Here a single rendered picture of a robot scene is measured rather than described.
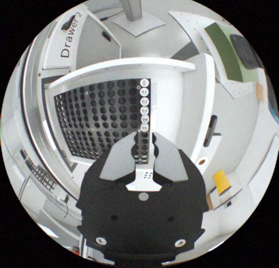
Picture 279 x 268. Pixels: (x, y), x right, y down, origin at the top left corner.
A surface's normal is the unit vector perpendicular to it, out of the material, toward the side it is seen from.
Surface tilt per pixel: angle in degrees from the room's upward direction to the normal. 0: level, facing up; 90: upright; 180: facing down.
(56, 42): 90
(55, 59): 90
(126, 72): 0
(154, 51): 0
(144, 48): 0
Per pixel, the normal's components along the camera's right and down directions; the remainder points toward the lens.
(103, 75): -0.05, 0.47
